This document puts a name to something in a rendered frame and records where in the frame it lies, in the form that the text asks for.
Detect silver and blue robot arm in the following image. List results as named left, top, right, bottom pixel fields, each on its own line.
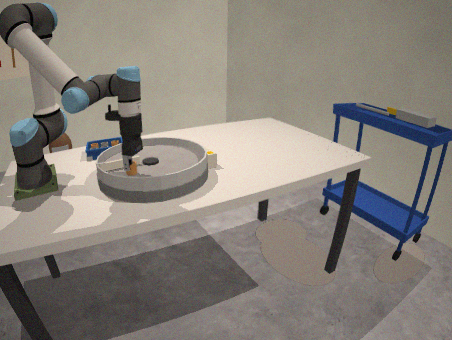
left=0, top=2, right=141, bottom=190

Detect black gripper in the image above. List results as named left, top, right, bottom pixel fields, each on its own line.
left=105, top=100, right=143, bottom=171

